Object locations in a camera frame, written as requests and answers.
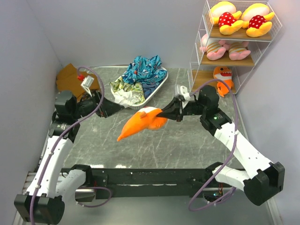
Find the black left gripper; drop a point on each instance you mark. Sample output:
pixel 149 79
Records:
pixel 108 108

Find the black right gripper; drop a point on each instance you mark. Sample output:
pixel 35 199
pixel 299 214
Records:
pixel 175 109

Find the orange whale plush toy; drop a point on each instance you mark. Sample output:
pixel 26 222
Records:
pixel 145 118

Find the orange fox plush toy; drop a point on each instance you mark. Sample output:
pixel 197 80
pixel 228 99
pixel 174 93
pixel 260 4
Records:
pixel 224 74

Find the pink pig plush striped shirt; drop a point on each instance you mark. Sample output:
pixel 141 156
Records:
pixel 213 48

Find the yellow plush red dotted dress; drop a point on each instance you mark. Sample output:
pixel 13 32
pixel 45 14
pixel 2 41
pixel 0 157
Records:
pixel 257 20

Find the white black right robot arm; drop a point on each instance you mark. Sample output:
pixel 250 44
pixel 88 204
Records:
pixel 245 168

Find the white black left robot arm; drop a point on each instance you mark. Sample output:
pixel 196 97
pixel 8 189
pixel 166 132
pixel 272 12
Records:
pixel 45 199

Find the green white patterned cloth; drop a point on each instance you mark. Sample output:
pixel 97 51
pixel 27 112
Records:
pixel 126 94

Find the white plastic laundry basket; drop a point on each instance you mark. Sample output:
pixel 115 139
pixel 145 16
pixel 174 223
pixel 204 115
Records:
pixel 150 91

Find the blue patterned cloth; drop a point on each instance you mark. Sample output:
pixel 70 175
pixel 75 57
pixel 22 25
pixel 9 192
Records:
pixel 145 71

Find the brown folded cloth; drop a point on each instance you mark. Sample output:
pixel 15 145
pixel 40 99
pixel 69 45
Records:
pixel 67 79

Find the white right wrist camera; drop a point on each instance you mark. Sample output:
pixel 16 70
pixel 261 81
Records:
pixel 182 92

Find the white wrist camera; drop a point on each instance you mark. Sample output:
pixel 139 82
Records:
pixel 182 92
pixel 86 83

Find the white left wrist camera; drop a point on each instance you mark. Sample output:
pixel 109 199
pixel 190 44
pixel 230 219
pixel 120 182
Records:
pixel 86 83

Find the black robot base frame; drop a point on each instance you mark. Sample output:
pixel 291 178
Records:
pixel 103 183

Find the white wire wooden shelf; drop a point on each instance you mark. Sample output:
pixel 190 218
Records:
pixel 232 34

